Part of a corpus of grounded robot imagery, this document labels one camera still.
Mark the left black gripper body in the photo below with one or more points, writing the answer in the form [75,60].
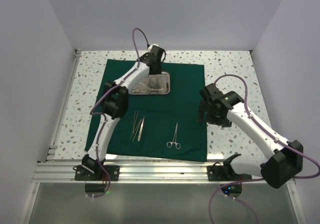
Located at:
[158,68]

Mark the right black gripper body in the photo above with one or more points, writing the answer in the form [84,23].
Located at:
[218,120]

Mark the steel ring-handle hemostat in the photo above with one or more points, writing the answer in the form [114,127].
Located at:
[174,142]

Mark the wide steel tweezers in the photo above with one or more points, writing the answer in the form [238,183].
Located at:
[141,129]

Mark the thin steel tweezers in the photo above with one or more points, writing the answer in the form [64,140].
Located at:
[136,114]
[135,131]

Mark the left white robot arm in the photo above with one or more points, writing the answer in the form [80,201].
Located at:
[111,107]

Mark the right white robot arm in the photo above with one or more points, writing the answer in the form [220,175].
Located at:
[282,158]

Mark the steel surgical scissors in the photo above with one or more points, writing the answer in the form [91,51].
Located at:
[140,89]

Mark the steel instrument tray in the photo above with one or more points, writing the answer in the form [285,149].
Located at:
[163,77]

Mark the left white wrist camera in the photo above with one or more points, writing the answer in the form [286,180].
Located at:
[152,45]

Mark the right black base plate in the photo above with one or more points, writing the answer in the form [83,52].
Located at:
[224,173]

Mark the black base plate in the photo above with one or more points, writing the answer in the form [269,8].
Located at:
[224,173]
[110,172]

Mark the aluminium mounting rail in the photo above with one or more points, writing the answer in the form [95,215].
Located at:
[131,171]

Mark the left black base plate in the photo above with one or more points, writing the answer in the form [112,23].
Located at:
[110,172]

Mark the left side aluminium rail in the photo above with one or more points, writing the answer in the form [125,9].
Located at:
[53,141]

